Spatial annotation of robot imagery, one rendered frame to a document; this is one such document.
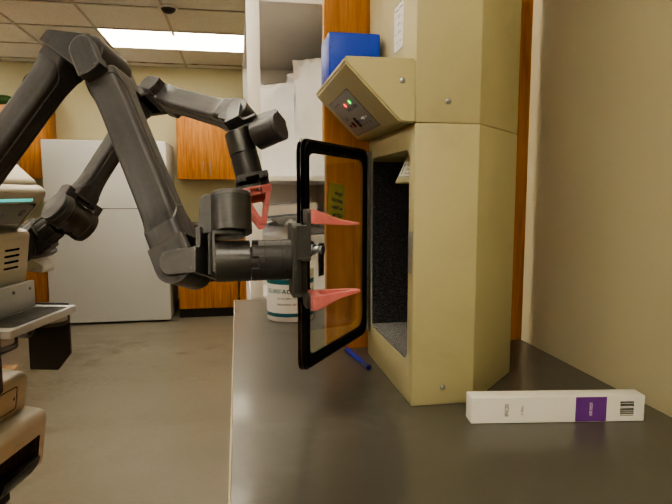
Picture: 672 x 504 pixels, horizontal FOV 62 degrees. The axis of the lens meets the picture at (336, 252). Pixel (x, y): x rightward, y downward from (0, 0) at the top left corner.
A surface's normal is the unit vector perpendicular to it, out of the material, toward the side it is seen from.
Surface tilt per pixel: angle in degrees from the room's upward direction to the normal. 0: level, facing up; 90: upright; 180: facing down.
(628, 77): 90
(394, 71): 90
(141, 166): 71
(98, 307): 90
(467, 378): 90
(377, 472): 0
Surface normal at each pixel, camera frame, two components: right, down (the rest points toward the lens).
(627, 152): -0.98, 0.02
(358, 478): 0.00, -0.99
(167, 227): -0.22, -0.22
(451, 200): 0.18, 0.11
